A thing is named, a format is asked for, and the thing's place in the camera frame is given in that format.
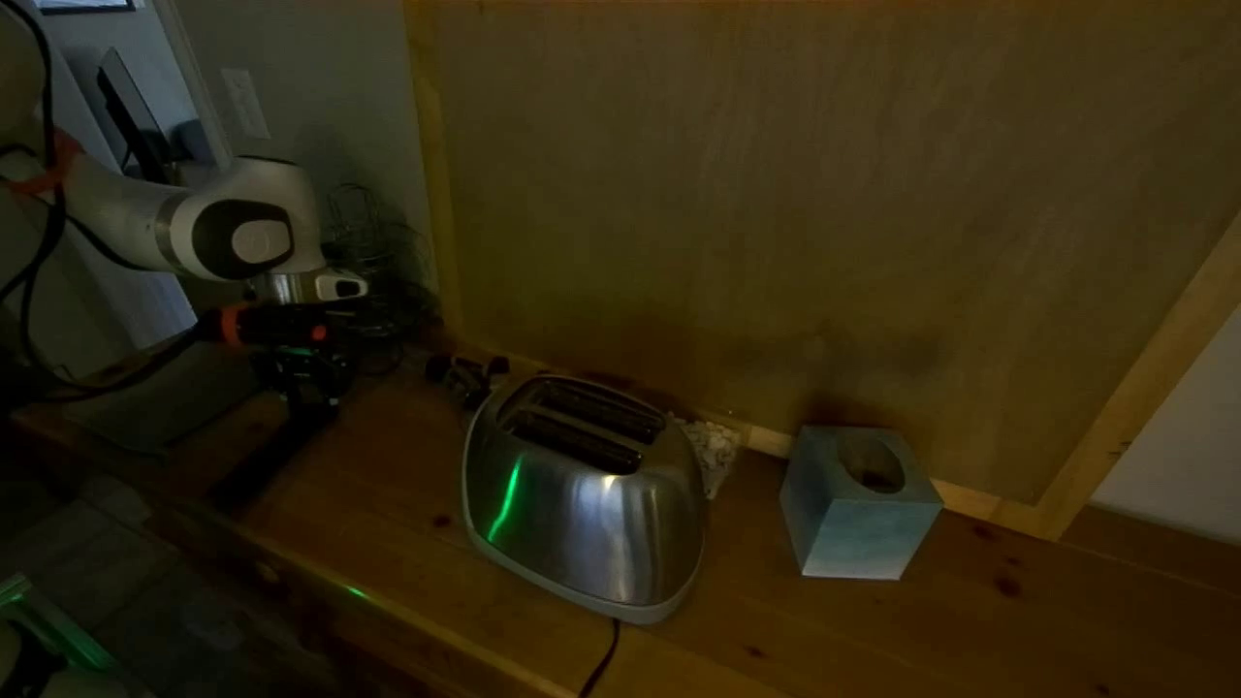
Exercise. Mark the white plug adapter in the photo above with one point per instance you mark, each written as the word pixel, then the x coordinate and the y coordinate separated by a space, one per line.
pixel 716 448

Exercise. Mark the large wooden board panel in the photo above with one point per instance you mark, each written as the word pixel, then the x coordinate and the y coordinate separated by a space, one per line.
pixel 799 194

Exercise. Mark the light blue tissue box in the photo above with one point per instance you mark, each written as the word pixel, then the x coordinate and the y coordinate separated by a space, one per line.
pixel 854 508

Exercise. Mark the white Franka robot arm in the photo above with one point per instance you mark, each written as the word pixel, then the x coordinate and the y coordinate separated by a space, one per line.
pixel 156 214

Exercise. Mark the silver two-slot toaster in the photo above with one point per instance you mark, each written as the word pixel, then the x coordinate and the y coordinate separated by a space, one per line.
pixel 583 518

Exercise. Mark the white wall light switch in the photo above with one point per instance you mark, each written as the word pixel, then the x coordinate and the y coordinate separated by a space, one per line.
pixel 246 104

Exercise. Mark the small dark items cluster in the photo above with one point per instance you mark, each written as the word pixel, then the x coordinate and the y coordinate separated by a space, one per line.
pixel 463 373

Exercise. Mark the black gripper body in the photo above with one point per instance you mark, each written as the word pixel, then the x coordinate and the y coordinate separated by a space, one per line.
pixel 292 340

